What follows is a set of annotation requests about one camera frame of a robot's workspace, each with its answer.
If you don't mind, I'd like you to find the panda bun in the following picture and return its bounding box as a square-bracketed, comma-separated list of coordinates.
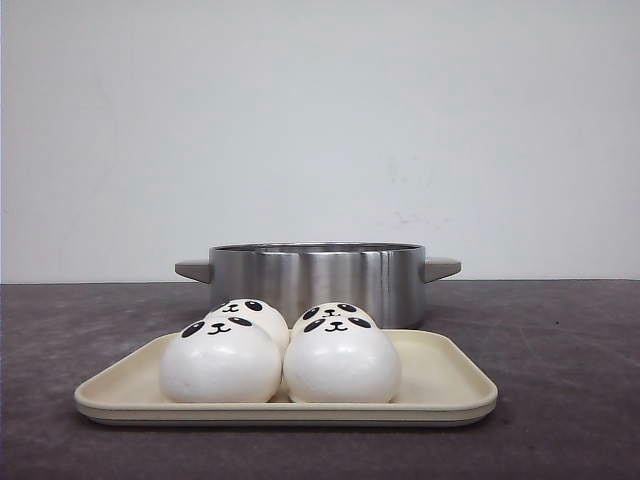
[207, 298, 290, 352]
[291, 302, 377, 337]
[159, 316, 282, 403]
[283, 314, 401, 403]

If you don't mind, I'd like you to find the stainless steel steamer pot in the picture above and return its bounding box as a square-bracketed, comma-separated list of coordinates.
[175, 242, 461, 328]

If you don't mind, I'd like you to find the cream rectangular tray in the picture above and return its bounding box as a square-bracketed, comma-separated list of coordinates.
[74, 329, 498, 427]

